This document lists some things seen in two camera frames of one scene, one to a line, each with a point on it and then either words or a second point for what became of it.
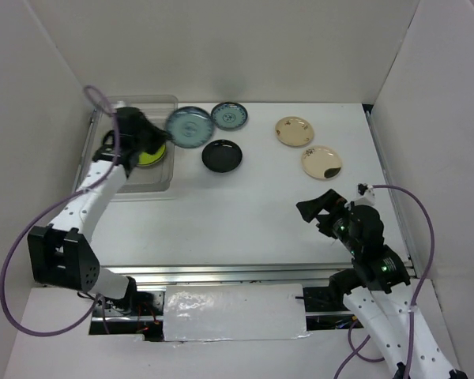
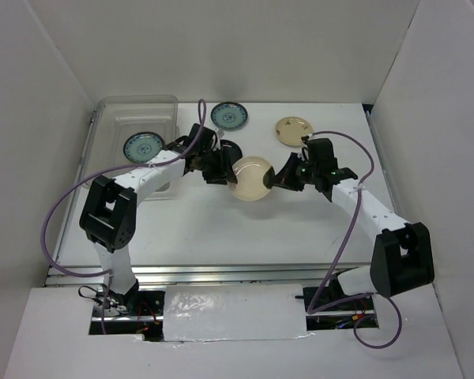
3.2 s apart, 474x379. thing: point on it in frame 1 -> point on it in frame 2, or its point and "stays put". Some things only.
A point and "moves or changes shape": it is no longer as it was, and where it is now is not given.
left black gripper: (159, 136) -> (219, 176)
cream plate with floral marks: (294, 131) stays put
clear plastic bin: (158, 108) stays put
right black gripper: (332, 200) -> (285, 178)
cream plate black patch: (321, 162) moves or changes shape
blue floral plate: (190, 127) moves or changes shape
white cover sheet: (234, 312) stays put
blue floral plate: (229, 116) stays put
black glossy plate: (222, 155) stays put
